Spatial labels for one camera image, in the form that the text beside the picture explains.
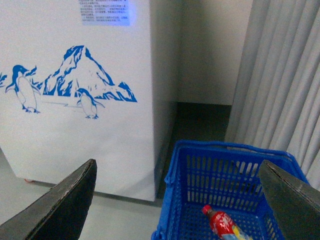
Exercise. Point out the white chest freezer blue rim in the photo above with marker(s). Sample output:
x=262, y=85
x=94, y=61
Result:
x=71, y=92

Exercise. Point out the grey curtain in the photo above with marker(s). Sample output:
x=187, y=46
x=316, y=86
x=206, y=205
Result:
x=276, y=104

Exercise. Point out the blue plastic shopping basket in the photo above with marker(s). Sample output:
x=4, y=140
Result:
x=225, y=176

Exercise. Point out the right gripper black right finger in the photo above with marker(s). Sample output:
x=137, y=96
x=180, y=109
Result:
x=295, y=204

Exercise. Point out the red cola bottle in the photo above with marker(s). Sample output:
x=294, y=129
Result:
x=223, y=225

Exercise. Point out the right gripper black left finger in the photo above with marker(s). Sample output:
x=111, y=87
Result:
x=59, y=214

